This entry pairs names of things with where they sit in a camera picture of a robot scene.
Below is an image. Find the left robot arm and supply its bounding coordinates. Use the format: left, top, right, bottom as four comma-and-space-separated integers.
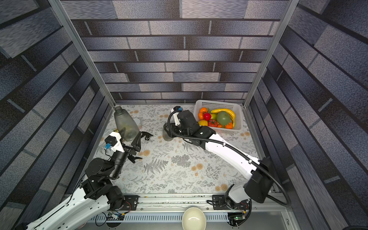
16, 132, 144, 230

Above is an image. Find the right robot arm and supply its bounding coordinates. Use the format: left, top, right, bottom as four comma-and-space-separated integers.
166, 106, 276, 209

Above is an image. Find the pink tin can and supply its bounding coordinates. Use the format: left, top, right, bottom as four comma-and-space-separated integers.
133, 118, 142, 127

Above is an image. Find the yellow lemon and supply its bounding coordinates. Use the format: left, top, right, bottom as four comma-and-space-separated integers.
198, 120, 208, 126

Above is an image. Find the red apple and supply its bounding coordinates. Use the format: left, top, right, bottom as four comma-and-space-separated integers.
203, 113, 212, 121

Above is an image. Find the orange fruit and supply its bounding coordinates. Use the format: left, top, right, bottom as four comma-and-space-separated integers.
200, 107, 208, 113

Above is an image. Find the white plastic basket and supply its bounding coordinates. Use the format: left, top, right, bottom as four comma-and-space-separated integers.
193, 100, 244, 134

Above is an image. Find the green mango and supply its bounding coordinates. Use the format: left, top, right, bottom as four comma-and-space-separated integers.
217, 111, 232, 126

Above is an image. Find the cream bowl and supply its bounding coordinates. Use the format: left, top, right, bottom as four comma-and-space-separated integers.
182, 207, 207, 230

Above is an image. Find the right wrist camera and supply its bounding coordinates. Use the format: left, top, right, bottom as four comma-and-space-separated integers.
171, 106, 183, 126

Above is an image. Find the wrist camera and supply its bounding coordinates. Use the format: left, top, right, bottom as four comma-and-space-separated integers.
104, 132, 124, 153
171, 106, 183, 126

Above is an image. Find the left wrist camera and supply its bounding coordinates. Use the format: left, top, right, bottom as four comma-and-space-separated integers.
104, 132, 124, 153

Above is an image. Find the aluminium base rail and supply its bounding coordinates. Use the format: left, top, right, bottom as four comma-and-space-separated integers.
128, 194, 291, 213

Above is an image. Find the black corrugated cable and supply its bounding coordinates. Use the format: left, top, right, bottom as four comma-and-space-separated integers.
166, 110, 291, 207

